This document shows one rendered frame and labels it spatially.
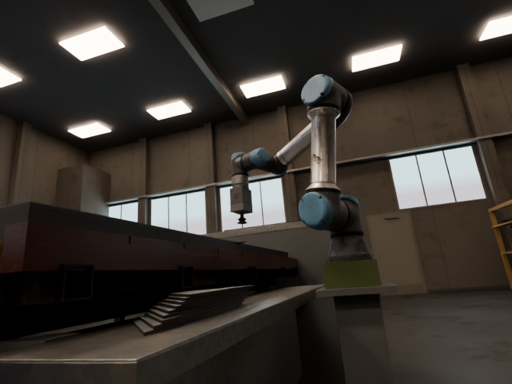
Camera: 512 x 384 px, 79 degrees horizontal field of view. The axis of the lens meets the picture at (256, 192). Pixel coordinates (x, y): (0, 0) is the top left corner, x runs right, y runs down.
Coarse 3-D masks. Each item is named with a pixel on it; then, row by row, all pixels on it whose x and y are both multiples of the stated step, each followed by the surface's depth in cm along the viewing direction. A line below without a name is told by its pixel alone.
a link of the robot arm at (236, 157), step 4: (236, 152) 139; (240, 152) 138; (244, 152) 139; (232, 156) 139; (236, 156) 137; (240, 156) 137; (232, 160) 138; (236, 160) 137; (232, 164) 138; (236, 164) 136; (240, 164) 134; (232, 168) 137; (236, 168) 136; (240, 168) 136; (232, 172) 137; (236, 172) 136; (240, 172) 135; (244, 172) 136; (232, 176) 137
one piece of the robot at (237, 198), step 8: (240, 184) 134; (232, 192) 134; (240, 192) 132; (248, 192) 137; (232, 200) 133; (240, 200) 131; (248, 200) 135; (232, 208) 132; (240, 208) 130; (248, 208) 134; (240, 216) 133
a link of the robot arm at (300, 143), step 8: (352, 104) 115; (344, 112) 114; (336, 120) 118; (344, 120) 120; (336, 128) 123; (296, 136) 131; (304, 136) 127; (288, 144) 133; (296, 144) 130; (304, 144) 129; (280, 152) 136; (288, 152) 133; (296, 152) 132; (280, 160) 136; (288, 160) 135; (272, 168) 137; (280, 168) 138
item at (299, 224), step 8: (280, 224) 195; (288, 224) 194; (296, 224) 192; (304, 224) 190; (216, 232) 209; (224, 232) 207; (232, 232) 205; (240, 232) 203; (248, 232) 201; (256, 232) 199
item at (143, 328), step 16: (224, 288) 65; (240, 288) 65; (160, 304) 54; (176, 304) 48; (192, 304) 47; (208, 304) 52; (224, 304) 57; (240, 304) 64; (144, 320) 46; (160, 320) 41; (176, 320) 43; (192, 320) 47
